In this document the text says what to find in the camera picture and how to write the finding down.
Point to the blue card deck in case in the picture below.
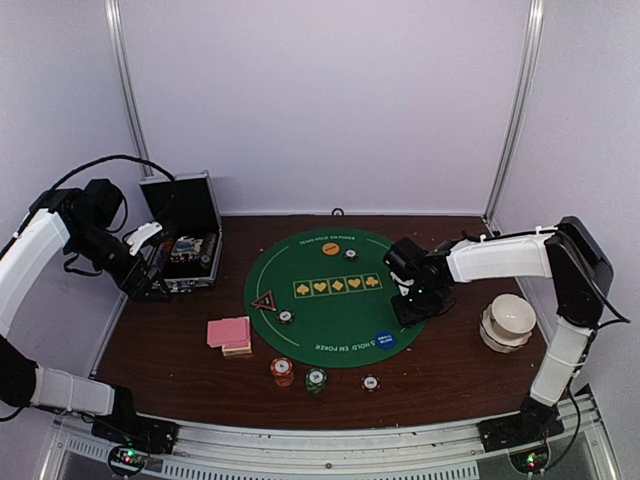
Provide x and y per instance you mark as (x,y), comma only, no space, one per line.
(186,249)

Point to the orange dealer button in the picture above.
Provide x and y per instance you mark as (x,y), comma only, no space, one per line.
(331,249)

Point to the brown poker chip stack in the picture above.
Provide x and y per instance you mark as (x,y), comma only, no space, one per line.
(370,383)

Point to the orange poker chip stack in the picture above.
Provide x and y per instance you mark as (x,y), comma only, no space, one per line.
(282,371)

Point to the front aluminium rail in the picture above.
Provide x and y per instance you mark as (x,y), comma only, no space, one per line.
(452,450)

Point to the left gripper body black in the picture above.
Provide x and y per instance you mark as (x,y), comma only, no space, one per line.
(123,278)

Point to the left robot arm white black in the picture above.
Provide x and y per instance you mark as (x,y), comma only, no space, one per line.
(76,222)

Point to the green poker chip stack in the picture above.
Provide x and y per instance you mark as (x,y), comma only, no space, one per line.
(315,380)

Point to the round green poker mat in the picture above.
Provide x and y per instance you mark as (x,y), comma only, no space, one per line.
(339,305)

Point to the left aluminium post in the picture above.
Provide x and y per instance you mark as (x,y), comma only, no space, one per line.
(117,38)

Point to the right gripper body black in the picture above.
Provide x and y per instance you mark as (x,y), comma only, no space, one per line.
(422,305)

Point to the right aluminium post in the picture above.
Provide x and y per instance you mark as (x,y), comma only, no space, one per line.
(529,59)

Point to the aluminium post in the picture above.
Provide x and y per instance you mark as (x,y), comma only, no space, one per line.
(529,59)
(117,38)

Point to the brown chip row in case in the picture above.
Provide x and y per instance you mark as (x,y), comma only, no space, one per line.
(208,249)

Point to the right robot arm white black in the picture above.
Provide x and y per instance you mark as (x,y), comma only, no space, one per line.
(582,276)

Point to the gold card deck box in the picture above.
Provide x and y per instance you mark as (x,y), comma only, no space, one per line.
(237,348)

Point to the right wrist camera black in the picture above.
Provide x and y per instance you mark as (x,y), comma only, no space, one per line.
(404,259)

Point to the pink-backed playing card deck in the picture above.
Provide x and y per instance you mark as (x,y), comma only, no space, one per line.
(228,331)

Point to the triangular all-in button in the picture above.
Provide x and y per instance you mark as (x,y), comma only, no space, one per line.
(265,301)

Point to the white ceramic bowl stack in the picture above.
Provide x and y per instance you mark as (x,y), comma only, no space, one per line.
(507,323)

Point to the blue small blind button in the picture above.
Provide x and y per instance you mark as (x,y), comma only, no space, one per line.
(385,340)

